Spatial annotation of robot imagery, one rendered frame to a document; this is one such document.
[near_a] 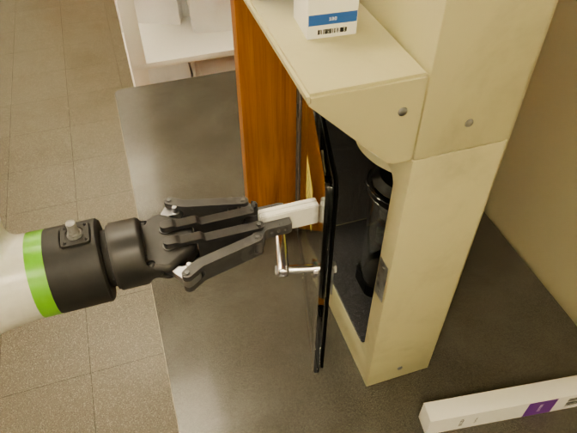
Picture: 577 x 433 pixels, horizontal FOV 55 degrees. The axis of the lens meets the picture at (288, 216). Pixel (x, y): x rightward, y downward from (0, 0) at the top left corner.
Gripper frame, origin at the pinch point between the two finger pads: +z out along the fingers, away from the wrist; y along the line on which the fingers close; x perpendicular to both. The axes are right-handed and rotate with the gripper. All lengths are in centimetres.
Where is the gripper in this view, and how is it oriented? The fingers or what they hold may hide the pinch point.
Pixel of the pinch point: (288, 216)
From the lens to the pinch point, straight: 64.4
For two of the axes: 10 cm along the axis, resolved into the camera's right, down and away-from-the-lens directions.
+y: -3.1, -6.8, 6.7
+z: 9.5, -2.2, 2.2
